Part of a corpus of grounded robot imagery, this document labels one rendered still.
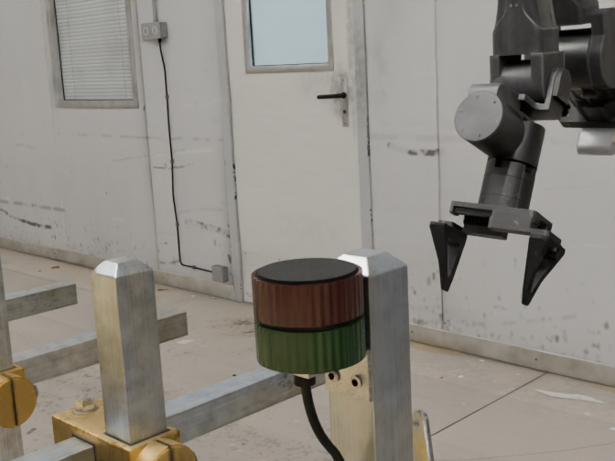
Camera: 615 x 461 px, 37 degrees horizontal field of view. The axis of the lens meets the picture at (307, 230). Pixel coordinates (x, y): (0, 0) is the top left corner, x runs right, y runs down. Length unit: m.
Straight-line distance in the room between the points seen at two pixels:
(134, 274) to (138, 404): 0.10
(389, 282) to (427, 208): 3.33
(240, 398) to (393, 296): 0.36
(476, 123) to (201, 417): 0.42
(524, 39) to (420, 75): 2.74
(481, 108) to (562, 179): 2.49
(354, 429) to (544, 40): 0.63
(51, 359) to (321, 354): 0.59
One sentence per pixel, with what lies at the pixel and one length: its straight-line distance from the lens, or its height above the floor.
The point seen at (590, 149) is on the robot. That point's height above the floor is 1.11.
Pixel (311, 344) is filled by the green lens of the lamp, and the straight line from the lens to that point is 0.47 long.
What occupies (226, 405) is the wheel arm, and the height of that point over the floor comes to 0.95.
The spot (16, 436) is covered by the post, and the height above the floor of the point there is 0.90.
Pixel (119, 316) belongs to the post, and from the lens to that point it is 0.70.
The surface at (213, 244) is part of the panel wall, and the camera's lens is 4.88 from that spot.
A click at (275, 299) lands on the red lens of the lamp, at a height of 1.14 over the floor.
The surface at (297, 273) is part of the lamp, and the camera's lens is 0.48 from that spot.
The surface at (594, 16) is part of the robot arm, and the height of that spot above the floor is 1.29.
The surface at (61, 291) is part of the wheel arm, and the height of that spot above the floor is 0.95.
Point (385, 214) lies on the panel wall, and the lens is 3.99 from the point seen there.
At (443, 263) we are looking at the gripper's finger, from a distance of 1.05.
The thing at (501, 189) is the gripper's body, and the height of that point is 1.10.
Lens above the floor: 1.26
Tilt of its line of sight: 11 degrees down
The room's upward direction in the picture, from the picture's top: 3 degrees counter-clockwise
